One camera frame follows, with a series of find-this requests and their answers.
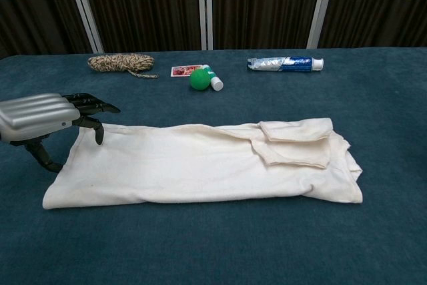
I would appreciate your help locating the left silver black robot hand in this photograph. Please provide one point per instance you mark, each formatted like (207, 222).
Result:
(33, 115)

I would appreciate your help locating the white T-shirt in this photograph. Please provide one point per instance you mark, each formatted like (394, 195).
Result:
(166, 165)

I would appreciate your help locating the dark pleated curtain panel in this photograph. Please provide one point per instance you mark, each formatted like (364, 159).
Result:
(143, 4)
(33, 4)
(267, 4)
(380, 4)

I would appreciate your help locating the red playing card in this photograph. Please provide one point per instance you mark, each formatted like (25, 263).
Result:
(180, 71)

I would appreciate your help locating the green ball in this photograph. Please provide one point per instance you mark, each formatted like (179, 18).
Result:
(200, 79)

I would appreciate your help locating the white green glue stick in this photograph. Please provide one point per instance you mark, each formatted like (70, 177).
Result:
(217, 83)

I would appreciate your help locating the blue white toothpaste tube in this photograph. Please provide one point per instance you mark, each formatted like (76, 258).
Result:
(283, 64)

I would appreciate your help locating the white partition frame post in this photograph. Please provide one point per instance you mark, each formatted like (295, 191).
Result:
(84, 8)
(201, 14)
(321, 8)

